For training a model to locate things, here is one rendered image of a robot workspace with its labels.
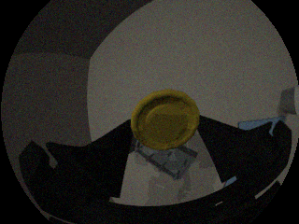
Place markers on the yellow plate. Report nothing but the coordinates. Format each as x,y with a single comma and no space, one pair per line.
165,119

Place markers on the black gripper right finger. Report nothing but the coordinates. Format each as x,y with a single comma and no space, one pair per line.
228,146

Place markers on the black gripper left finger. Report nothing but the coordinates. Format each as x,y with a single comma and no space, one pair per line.
103,160

